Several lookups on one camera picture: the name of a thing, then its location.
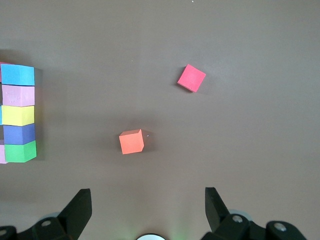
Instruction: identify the green foam cube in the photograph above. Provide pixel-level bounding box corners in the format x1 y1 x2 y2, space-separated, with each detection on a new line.
3 139 38 164

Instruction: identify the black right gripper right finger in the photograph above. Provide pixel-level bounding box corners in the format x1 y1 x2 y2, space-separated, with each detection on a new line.
201 186 251 240

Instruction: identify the purple foam cube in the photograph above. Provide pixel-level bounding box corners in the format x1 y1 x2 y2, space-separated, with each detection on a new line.
2 123 36 146

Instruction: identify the orange foam cube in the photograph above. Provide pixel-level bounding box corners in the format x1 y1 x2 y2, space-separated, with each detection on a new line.
118 128 146 156

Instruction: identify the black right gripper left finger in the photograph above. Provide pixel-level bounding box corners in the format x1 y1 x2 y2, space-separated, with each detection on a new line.
33 188 93 240

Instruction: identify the yellow foam cube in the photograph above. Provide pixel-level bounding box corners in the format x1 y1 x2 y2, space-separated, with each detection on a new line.
0 105 36 127

